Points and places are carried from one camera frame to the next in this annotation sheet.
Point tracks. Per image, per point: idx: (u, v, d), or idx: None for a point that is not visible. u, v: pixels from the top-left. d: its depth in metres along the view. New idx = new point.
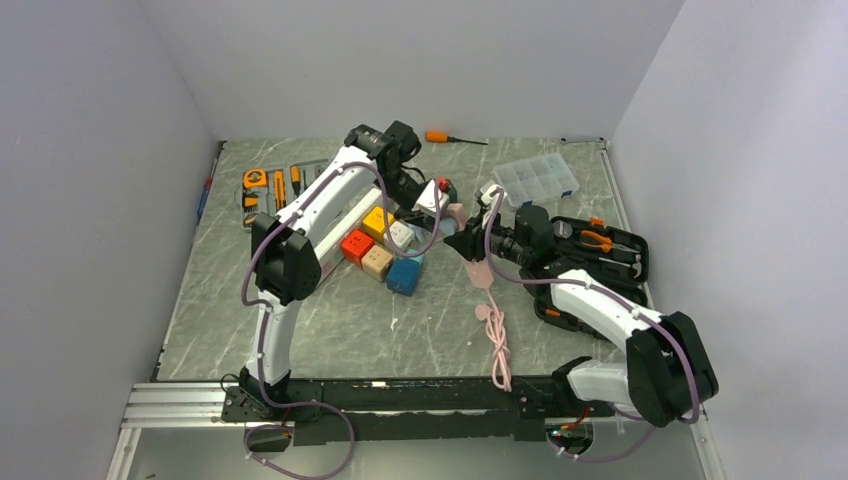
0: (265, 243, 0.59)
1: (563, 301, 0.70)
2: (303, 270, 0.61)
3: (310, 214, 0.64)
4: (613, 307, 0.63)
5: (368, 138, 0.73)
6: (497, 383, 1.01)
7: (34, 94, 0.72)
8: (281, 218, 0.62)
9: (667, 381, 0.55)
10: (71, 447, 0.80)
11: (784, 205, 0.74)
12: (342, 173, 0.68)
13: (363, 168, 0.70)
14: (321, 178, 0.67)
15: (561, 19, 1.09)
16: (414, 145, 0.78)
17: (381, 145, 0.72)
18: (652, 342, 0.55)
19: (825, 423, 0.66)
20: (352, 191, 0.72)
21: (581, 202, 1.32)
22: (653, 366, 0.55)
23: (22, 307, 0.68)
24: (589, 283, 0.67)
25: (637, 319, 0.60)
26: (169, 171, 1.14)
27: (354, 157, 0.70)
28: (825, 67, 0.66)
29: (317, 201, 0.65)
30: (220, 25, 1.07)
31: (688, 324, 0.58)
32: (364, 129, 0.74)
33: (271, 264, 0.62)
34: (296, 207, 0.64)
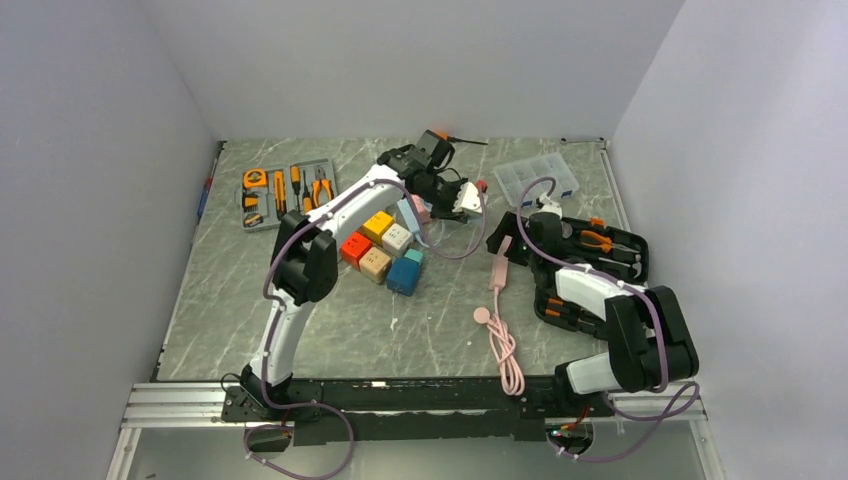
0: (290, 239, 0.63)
1: (566, 289, 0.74)
2: (323, 272, 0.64)
3: (339, 219, 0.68)
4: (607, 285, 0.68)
5: (397, 162, 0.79)
6: (508, 389, 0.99)
7: (33, 95, 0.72)
8: (311, 218, 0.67)
9: (641, 345, 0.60)
10: (71, 447, 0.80)
11: (784, 205, 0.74)
12: (373, 186, 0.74)
13: (392, 185, 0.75)
14: (354, 186, 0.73)
15: (562, 18, 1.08)
16: (444, 152, 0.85)
17: (411, 169, 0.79)
18: (627, 305, 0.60)
19: (825, 424, 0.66)
20: (380, 204, 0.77)
21: (581, 202, 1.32)
22: (627, 327, 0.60)
23: (22, 308, 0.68)
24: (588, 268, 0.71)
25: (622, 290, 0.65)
26: (169, 171, 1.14)
27: (383, 175, 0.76)
28: (824, 68, 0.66)
29: (347, 208, 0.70)
30: (220, 25, 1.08)
31: (669, 294, 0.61)
32: (395, 152, 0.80)
33: (291, 263, 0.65)
34: (326, 210, 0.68)
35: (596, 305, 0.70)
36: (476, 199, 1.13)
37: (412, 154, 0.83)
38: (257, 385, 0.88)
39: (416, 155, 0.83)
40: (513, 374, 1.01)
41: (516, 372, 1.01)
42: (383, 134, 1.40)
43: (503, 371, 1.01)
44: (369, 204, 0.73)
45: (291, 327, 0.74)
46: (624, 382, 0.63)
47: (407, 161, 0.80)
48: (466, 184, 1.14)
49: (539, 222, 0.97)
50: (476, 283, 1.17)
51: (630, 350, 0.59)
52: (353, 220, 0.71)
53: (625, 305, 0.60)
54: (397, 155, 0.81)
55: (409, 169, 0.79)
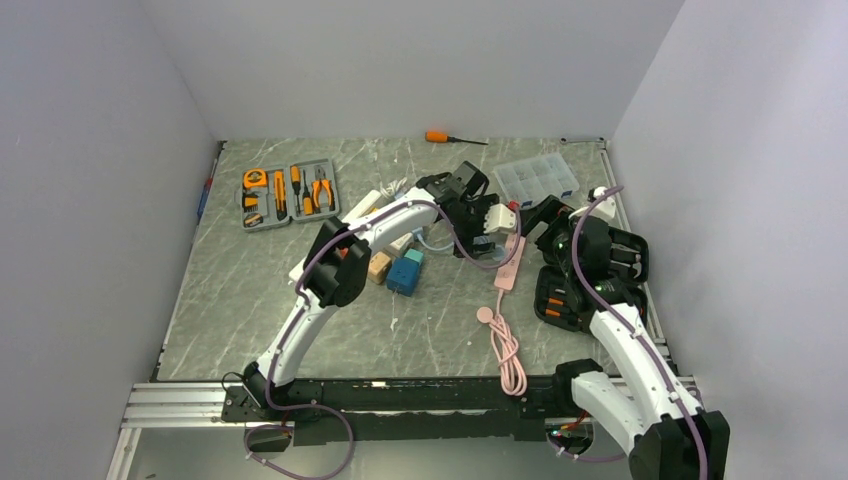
0: (328, 243, 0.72)
1: (604, 334, 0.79)
2: (352, 280, 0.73)
3: (374, 232, 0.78)
4: (655, 378, 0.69)
5: (434, 188, 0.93)
6: (507, 388, 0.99)
7: (32, 94, 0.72)
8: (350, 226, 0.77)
9: (675, 473, 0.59)
10: (72, 448, 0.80)
11: (783, 206, 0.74)
12: (411, 206, 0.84)
13: (428, 208, 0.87)
14: (394, 204, 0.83)
15: (562, 19, 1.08)
16: (479, 182, 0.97)
17: (445, 197, 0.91)
18: (676, 435, 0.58)
19: (824, 425, 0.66)
20: (412, 223, 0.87)
21: (581, 202, 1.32)
22: (670, 455, 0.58)
23: (21, 307, 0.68)
24: (637, 334, 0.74)
25: (672, 402, 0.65)
26: (170, 171, 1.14)
27: (421, 198, 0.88)
28: (824, 70, 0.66)
29: (385, 224, 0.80)
30: (221, 26, 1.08)
31: (723, 429, 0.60)
32: (434, 179, 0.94)
33: (324, 265, 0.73)
34: (366, 222, 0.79)
35: (629, 373, 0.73)
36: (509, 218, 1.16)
37: (449, 182, 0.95)
38: (261, 383, 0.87)
39: (452, 182, 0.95)
40: (514, 373, 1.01)
41: (518, 371, 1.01)
42: (383, 134, 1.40)
43: (504, 370, 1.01)
44: (403, 221, 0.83)
45: (306, 330, 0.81)
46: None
47: (444, 189, 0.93)
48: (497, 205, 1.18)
49: (585, 235, 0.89)
50: (476, 283, 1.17)
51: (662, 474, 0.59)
52: (386, 236, 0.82)
53: (674, 432, 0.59)
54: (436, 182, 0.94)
55: (445, 197, 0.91)
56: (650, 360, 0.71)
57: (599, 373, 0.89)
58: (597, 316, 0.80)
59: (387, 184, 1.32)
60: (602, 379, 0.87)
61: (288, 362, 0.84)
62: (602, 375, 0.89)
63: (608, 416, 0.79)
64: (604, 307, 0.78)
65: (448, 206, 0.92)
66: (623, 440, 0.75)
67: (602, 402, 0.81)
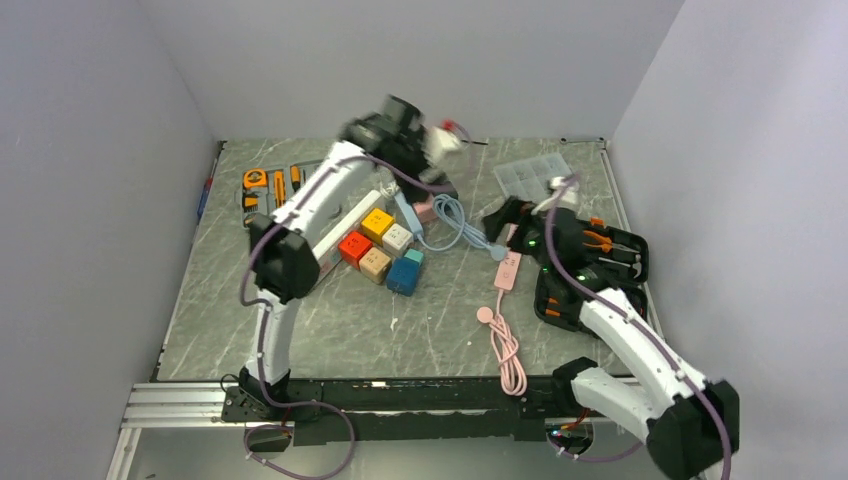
0: (262, 243, 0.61)
1: (596, 323, 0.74)
2: (302, 270, 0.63)
3: (306, 213, 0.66)
4: (657, 360, 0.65)
5: (361, 134, 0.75)
6: (507, 388, 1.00)
7: (33, 95, 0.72)
8: (277, 218, 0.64)
9: (696, 450, 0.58)
10: (72, 448, 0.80)
11: (783, 205, 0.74)
12: (337, 170, 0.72)
13: (358, 161, 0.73)
14: (318, 176, 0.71)
15: (562, 19, 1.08)
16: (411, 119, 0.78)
17: (376, 139, 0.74)
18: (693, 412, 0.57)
19: (825, 425, 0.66)
20: (350, 186, 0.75)
21: (581, 202, 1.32)
22: (688, 434, 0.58)
23: (21, 307, 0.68)
24: (631, 317, 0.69)
25: (681, 382, 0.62)
26: (169, 171, 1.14)
27: (347, 153, 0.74)
28: (825, 69, 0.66)
29: (317, 200, 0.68)
30: (220, 25, 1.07)
31: (730, 394, 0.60)
32: (357, 123, 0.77)
33: (270, 264, 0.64)
34: (293, 208, 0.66)
35: (630, 359, 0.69)
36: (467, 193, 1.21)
37: (378, 121, 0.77)
38: (256, 386, 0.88)
39: (381, 120, 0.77)
40: (513, 374, 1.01)
41: (518, 371, 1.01)
42: None
43: (503, 370, 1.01)
44: (339, 189, 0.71)
45: (280, 327, 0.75)
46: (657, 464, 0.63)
47: (373, 130, 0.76)
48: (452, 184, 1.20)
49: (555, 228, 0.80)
50: (476, 283, 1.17)
51: (683, 454, 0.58)
52: (325, 210, 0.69)
53: (689, 409, 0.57)
54: (360, 125, 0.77)
55: (376, 139, 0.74)
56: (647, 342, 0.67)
57: (596, 369, 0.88)
58: (585, 308, 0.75)
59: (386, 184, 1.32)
60: (602, 375, 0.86)
61: (274, 362, 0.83)
62: (601, 371, 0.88)
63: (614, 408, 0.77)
64: (591, 297, 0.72)
65: (386, 148, 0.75)
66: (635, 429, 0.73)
67: (608, 394, 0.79)
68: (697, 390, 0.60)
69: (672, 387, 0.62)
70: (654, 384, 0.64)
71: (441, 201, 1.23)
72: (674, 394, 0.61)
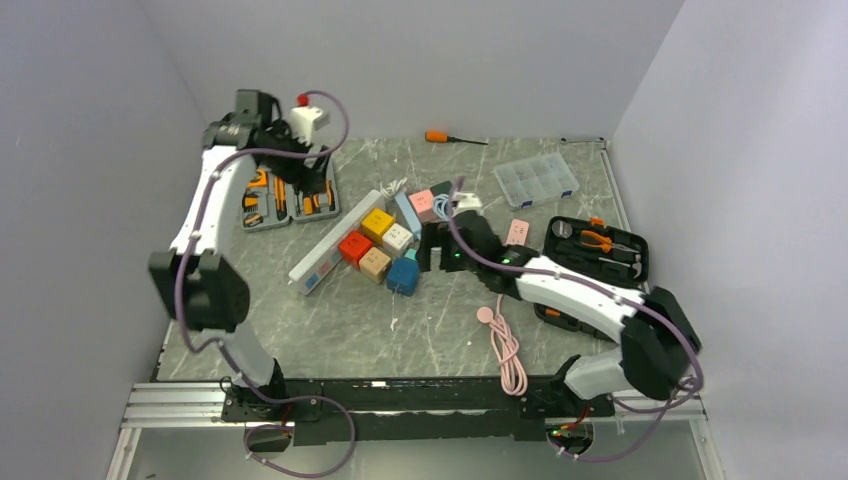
0: (179, 279, 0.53)
1: (530, 293, 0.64)
2: (230, 292, 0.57)
3: (208, 231, 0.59)
4: (594, 295, 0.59)
5: (225, 132, 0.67)
6: (508, 389, 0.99)
7: (33, 95, 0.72)
8: (178, 250, 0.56)
9: (664, 361, 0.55)
10: (72, 448, 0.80)
11: (784, 205, 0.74)
12: (220, 176, 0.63)
13: (238, 159, 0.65)
14: (201, 189, 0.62)
15: (561, 19, 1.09)
16: (270, 107, 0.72)
17: (244, 133, 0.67)
18: (638, 324, 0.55)
19: (826, 425, 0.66)
20: (240, 190, 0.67)
21: (581, 201, 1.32)
22: (649, 349, 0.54)
23: (21, 306, 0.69)
24: (559, 272, 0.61)
25: (622, 304, 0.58)
26: (170, 171, 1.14)
27: (223, 156, 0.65)
28: (824, 68, 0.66)
29: (212, 215, 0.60)
30: (220, 25, 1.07)
31: (667, 296, 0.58)
32: (217, 126, 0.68)
33: (193, 302, 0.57)
34: (190, 232, 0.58)
35: (575, 310, 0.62)
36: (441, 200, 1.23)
37: (239, 119, 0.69)
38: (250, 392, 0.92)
39: (241, 116, 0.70)
40: (513, 374, 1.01)
41: (520, 371, 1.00)
42: (383, 134, 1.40)
43: (504, 371, 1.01)
44: (230, 194, 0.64)
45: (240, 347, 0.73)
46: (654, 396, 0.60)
47: (236, 126, 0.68)
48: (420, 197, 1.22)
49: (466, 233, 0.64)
50: (476, 283, 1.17)
51: (663, 370, 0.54)
52: (226, 220, 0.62)
53: (636, 324, 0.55)
54: (221, 126, 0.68)
55: (243, 131, 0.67)
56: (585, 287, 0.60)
57: (583, 357, 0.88)
58: (518, 284, 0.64)
59: (386, 184, 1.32)
60: (585, 358, 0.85)
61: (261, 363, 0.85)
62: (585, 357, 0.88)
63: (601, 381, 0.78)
64: (518, 271, 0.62)
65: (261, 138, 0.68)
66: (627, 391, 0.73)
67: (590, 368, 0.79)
68: (638, 304, 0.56)
69: (617, 314, 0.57)
70: (602, 320, 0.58)
71: (441, 201, 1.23)
72: (621, 319, 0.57)
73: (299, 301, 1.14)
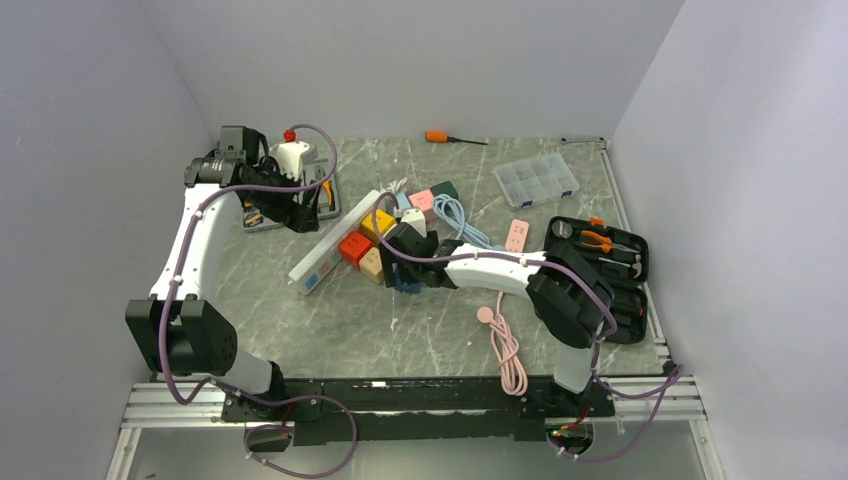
0: (160, 328, 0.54)
1: (461, 279, 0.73)
2: (214, 338, 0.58)
3: (190, 275, 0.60)
4: (505, 264, 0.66)
5: (209, 169, 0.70)
6: (509, 389, 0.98)
7: (33, 96, 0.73)
8: (158, 296, 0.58)
9: (572, 306, 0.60)
10: (72, 448, 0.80)
11: (782, 205, 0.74)
12: (203, 216, 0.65)
13: (220, 199, 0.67)
14: (183, 230, 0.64)
15: (561, 19, 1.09)
16: (252, 143, 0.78)
17: (229, 168, 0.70)
18: (544, 279, 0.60)
19: (827, 426, 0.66)
20: (224, 226, 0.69)
21: (581, 201, 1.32)
22: (554, 296, 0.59)
23: (21, 305, 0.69)
24: (478, 253, 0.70)
25: (528, 266, 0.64)
26: (170, 171, 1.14)
27: (206, 193, 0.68)
28: (824, 69, 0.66)
29: (194, 258, 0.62)
30: (220, 26, 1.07)
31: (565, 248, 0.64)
32: (199, 163, 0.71)
33: (176, 350, 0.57)
34: (171, 276, 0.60)
35: (499, 285, 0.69)
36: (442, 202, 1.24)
37: (223, 156, 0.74)
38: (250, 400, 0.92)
39: (226, 153, 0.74)
40: (516, 373, 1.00)
41: (522, 371, 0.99)
42: (383, 135, 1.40)
43: (505, 370, 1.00)
44: (214, 233, 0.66)
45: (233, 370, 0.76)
46: (576, 344, 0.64)
47: (220, 162, 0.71)
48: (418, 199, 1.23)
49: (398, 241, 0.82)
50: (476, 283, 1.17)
51: (574, 317, 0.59)
52: (209, 260, 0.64)
53: (541, 279, 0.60)
54: (205, 162, 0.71)
55: (228, 167, 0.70)
56: (498, 259, 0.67)
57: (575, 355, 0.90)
58: (449, 273, 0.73)
59: (386, 184, 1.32)
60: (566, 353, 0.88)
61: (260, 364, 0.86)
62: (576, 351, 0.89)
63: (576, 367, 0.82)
64: (443, 261, 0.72)
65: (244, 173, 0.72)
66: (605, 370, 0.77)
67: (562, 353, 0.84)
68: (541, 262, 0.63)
69: (525, 276, 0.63)
70: (517, 285, 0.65)
71: (441, 201, 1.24)
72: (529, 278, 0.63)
73: (299, 302, 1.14)
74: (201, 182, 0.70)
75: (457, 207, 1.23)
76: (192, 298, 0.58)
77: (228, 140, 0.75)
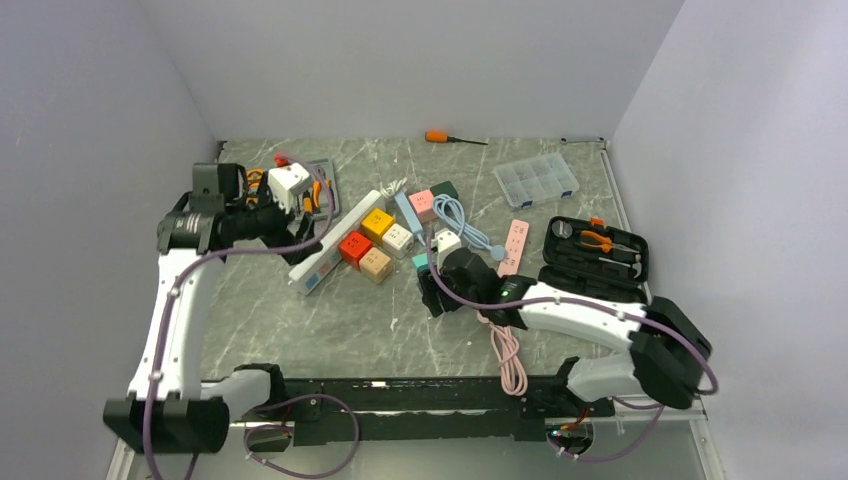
0: (145, 432, 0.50)
1: (535, 320, 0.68)
2: (203, 427, 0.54)
3: (170, 367, 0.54)
4: (598, 315, 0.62)
5: (184, 228, 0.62)
6: (509, 389, 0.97)
7: (34, 97, 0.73)
8: (138, 393, 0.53)
9: (676, 368, 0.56)
10: (72, 448, 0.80)
11: (783, 206, 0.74)
12: (180, 291, 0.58)
13: (199, 267, 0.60)
14: (158, 311, 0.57)
15: (561, 19, 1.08)
16: (231, 181, 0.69)
17: (206, 227, 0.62)
18: (646, 337, 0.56)
19: (829, 427, 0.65)
20: (208, 294, 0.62)
21: (581, 202, 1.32)
22: (659, 358, 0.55)
23: (22, 306, 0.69)
24: (560, 297, 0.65)
25: (625, 320, 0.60)
26: (170, 172, 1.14)
27: (182, 262, 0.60)
28: (823, 71, 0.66)
29: (174, 346, 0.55)
30: (219, 26, 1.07)
31: (666, 304, 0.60)
32: (172, 221, 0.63)
33: (165, 443, 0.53)
34: (150, 371, 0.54)
35: (583, 332, 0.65)
36: (443, 203, 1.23)
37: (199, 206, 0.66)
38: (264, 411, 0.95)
39: (203, 203, 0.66)
40: (517, 372, 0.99)
41: (522, 371, 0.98)
42: (383, 134, 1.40)
43: (505, 370, 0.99)
44: (195, 308, 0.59)
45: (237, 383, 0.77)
46: (668, 405, 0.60)
47: (195, 218, 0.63)
48: (417, 200, 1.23)
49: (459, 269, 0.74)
50: None
51: (679, 380, 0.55)
52: (193, 343, 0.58)
53: (644, 337, 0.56)
54: (178, 220, 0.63)
55: (205, 225, 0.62)
56: (585, 306, 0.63)
57: (582, 362, 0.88)
58: (521, 315, 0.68)
59: (386, 184, 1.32)
60: (587, 364, 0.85)
61: (256, 374, 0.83)
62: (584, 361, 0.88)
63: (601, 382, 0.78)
64: (518, 304, 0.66)
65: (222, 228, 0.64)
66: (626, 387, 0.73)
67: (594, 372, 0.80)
68: (641, 318, 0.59)
69: (622, 331, 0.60)
70: (610, 338, 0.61)
71: (441, 201, 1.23)
72: (628, 335, 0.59)
73: (299, 302, 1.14)
74: (176, 244, 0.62)
75: (457, 207, 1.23)
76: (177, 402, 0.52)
77: (203, 184, 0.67)
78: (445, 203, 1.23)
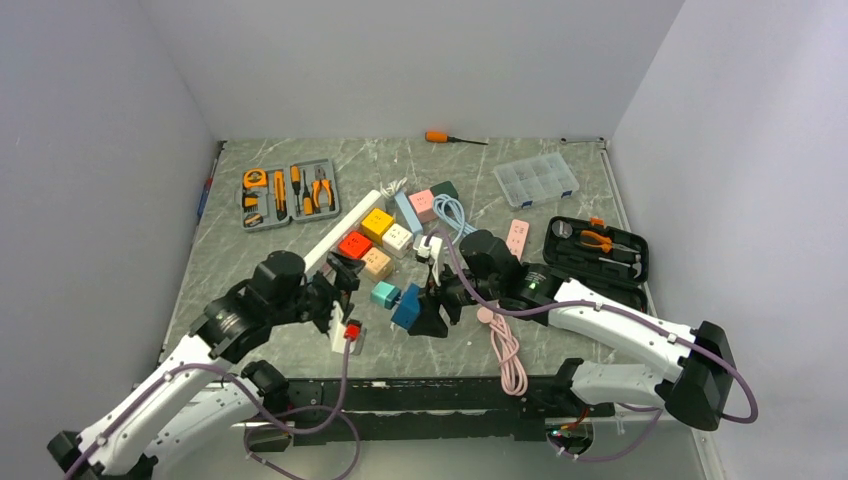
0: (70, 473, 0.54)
1: (562, 322, 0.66)
2: None
3: (115, 440, 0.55)
4: (644, 332, 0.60)
5: (219, 324, 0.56)
6: (509, 388, 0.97)
7: (35, 96, 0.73)
8: (85, 442, 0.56)
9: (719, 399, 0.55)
10: None
11: (783, 206, 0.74)
12: (172, 379, 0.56)
13: (199, 370, 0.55)
14: (147, 381, 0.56)
15: (561, 18, 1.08)
16: (289, 285, 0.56)
17: (227, 342, 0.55)
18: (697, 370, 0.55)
19: (829, 427, 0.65)
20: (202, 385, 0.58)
21: (581, 201, 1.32)
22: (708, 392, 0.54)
23: (22, 305, 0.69)
24: (600, 303, 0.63)
25: (675, 345, 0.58)
26: (170, 172, 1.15)
27: (194, 352, 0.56)
28: (823, 71, 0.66)
29: (131, 422, 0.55)
30: (220, 26, 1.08)
31: (715, 331, 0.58)
32: (216, 310, 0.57)
33: None
34: (102, 430, 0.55)
35: (618, 344, 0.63)
36: (443, 202, 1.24)
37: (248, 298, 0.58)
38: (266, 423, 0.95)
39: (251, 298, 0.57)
40: (518, 374, 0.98)
41: (522, 371, 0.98)
42: (383, 134, 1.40)
43: (505, 371, 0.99)
44: (173, 400, 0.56)
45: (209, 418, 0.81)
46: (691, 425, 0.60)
47: (234, 317, 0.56)
48: (417, 199, 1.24)
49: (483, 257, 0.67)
50: None
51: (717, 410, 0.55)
52: (156, 421, 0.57)
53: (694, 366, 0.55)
54: (220, 313, 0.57)
55: (232, 334, 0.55)
56: (630, 319, 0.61)
57: (588, 365, 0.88)
58: (551, 315, 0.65)
59: (386, 184, 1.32)
60: (596, 370, 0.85)
61: (235, 404, 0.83)
62: (588, 365, 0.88)
63: (612, 392, 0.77)
64: (554, 305, 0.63)
65: (246, 342, 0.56)
66: (633, 397, 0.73)
67: (606, 381, 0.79)
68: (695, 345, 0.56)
69: (671, 354, 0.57)
70: (653, 358, 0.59)
71: (441, 201, 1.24)
72: (678, 360, 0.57)
73: None
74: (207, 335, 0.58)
75: (457, 206, 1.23)
76: (95, 474, 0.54)
77: (259, 284, 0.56)
78: (445, 202, 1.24)
